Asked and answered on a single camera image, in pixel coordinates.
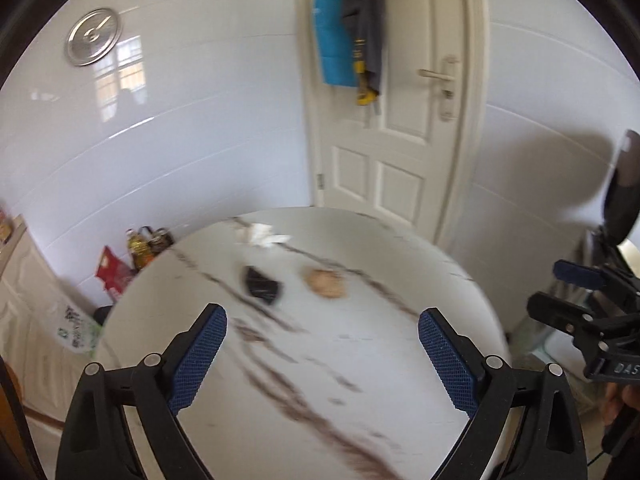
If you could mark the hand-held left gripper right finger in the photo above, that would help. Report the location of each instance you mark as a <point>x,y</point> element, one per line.
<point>447,360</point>

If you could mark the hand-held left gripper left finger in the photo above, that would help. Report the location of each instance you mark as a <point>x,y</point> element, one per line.
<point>197,360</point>

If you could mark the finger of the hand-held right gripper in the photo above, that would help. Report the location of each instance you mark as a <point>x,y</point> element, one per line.
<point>575,272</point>
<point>555,312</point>

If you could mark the black wrapper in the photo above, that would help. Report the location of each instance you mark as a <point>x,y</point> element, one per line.
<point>262,287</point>

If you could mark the white tissue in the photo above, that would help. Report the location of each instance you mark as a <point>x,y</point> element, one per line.
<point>260,234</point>

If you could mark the round brown bun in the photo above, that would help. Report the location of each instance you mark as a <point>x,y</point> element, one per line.
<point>325,282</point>

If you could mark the person's right hand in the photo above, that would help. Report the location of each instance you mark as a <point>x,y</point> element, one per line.
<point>612,402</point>

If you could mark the round white marble table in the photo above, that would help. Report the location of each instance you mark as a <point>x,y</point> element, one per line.
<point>350,360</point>

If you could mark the yellow cooking oil bottle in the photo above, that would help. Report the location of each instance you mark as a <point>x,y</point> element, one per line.
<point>140,255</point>

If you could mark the red plastic bag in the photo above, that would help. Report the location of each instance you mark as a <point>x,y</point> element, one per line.
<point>112,272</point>

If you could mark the dark cooking oil bottle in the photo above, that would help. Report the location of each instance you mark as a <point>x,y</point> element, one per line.
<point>161,241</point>

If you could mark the white green-printed plastic bag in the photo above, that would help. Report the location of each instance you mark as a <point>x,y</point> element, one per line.
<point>75,327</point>

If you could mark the white panel door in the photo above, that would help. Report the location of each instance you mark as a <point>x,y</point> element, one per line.
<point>400,185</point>

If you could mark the orange item on cabinet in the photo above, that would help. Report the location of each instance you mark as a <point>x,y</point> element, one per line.
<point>5,227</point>

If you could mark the grey hanging garment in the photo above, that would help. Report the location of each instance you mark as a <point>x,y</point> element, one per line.
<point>367,25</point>

